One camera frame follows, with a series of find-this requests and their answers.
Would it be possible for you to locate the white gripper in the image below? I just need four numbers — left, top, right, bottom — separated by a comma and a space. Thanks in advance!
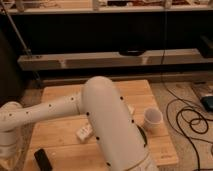
0, 127, 22, 171

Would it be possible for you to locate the black cable on floor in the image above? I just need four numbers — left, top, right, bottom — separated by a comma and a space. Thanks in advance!
159, 13, 213, 171

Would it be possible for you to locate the green bowl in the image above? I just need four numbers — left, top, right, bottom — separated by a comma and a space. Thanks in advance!
137, 125, 147, 147

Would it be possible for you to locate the white eraser block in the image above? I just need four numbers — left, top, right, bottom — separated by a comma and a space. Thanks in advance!
128, 105, 135, 115

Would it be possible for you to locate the black rectangular eraser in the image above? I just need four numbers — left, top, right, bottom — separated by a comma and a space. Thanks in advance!
34, 149, 53, 171

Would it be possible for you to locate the metal shelf rack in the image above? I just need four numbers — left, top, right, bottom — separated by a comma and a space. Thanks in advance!
0, 0, 213, 84

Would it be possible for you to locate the teal device on floor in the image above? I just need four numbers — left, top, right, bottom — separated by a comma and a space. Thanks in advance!
200, 95, 213, 112

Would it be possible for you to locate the white paper cup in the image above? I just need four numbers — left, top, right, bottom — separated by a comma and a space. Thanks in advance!
143, 108, 163, 132

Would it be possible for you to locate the black round object on shelf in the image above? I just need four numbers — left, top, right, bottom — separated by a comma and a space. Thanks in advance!
119, 50, 145, 56

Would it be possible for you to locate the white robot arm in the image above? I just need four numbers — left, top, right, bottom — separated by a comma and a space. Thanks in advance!
0, 76, 159, 171

